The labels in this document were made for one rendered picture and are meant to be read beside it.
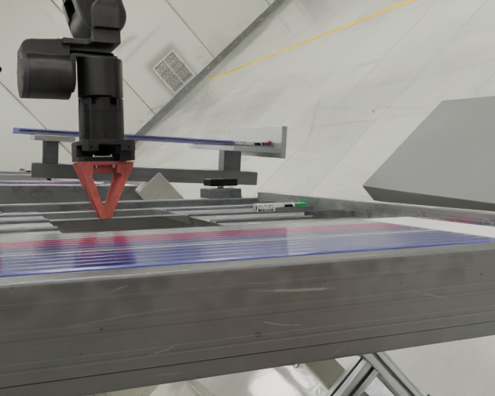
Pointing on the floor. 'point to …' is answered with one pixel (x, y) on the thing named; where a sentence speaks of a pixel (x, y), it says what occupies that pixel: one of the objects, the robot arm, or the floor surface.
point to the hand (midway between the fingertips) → (104, 212)
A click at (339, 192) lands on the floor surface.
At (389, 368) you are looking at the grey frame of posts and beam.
